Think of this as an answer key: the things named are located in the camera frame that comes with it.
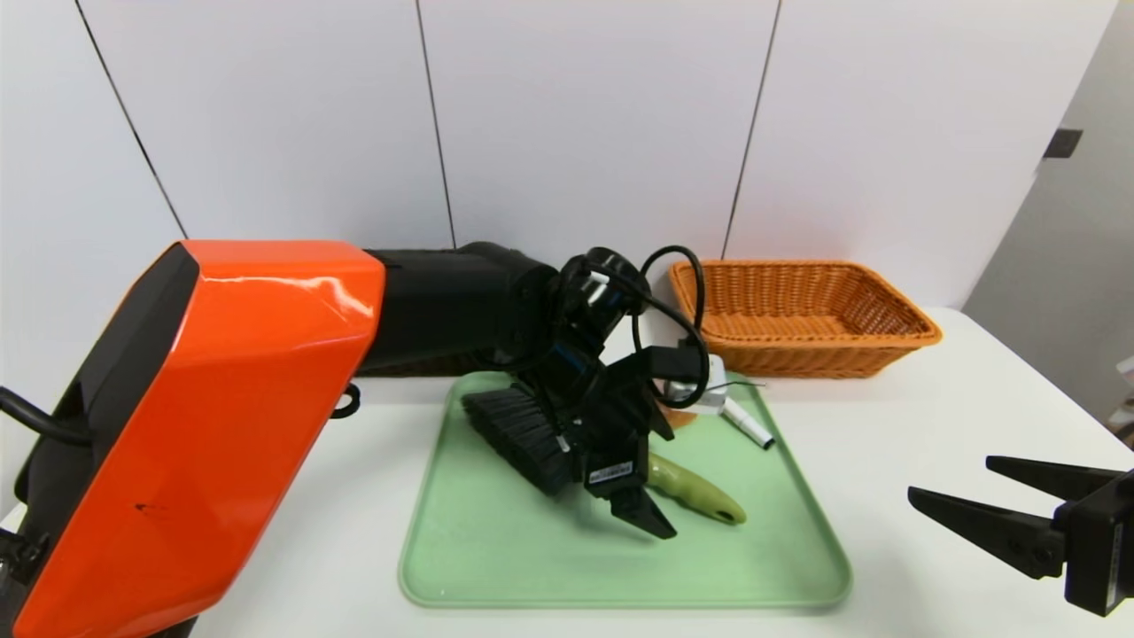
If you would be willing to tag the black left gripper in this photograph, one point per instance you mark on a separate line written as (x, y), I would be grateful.
(613, 470)

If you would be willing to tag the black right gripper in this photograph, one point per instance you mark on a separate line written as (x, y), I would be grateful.
(1097, 551)

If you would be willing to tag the round orange bread bun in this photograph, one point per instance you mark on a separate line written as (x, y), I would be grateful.
(682, 418)

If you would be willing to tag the orange wicker basket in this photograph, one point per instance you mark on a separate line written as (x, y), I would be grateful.
(797, 310)

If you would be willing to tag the dark brown wicker basket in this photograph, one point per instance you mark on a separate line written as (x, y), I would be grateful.
(425, 365)

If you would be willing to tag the white marker pen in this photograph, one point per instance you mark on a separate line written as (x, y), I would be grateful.
(749, 425)

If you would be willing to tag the light green plastic tray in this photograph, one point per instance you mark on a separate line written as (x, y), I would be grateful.
(532, 558)

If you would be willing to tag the dark wall fixture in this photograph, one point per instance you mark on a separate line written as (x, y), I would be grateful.
(1063, 143)

